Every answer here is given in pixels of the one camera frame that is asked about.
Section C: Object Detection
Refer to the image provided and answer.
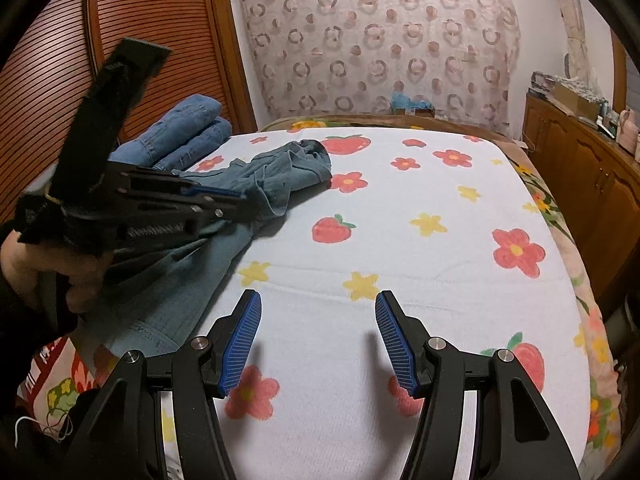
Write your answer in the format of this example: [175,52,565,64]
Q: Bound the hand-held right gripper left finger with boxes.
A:
[62,289,263,480]

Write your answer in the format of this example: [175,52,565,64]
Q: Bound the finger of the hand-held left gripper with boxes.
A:
[106,160,247,208]
[117,199,242,253]

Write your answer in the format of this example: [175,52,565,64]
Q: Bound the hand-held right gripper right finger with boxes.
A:
[375,290,583,480]

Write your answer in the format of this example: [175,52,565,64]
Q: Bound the grey-blue pants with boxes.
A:
[80,139,334,363]

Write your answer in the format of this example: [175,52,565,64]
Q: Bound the person's left forearm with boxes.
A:
[0,280,76,348]

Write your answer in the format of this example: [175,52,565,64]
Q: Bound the person's left hand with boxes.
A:
[0,232,113,331]

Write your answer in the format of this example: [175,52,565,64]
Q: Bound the folded blue jeans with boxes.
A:
[107,95,234,173]

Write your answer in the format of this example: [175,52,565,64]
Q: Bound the white floral strawberry blanket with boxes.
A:
[160,127,592,480]

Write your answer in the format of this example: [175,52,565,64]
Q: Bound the wooden wardrobe side panel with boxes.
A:
[207,0,259,134]

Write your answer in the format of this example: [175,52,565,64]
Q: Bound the red printed cloth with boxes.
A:
[19,332,123,428]

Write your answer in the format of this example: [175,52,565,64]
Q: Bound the beige floral bedspread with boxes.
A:
[262,115,627,466]

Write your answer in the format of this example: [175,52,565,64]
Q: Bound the blue cloth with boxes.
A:
[390,92,435,111]

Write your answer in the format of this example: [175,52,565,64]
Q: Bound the wooden cabinet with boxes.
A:
[522,92,640,307]

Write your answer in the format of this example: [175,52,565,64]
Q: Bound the circle-patterned sheer curtain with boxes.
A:
[237,0,522,136]

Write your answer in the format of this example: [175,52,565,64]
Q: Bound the open cardboard box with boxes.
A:
[551,82,602,122]

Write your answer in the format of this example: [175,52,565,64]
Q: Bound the pink bag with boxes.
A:
[615,107,640,157]

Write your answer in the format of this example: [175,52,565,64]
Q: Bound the beige lace curtain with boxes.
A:
[554,0,592,86]

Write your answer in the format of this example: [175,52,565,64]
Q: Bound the white cord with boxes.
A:
[14,411,72,450]

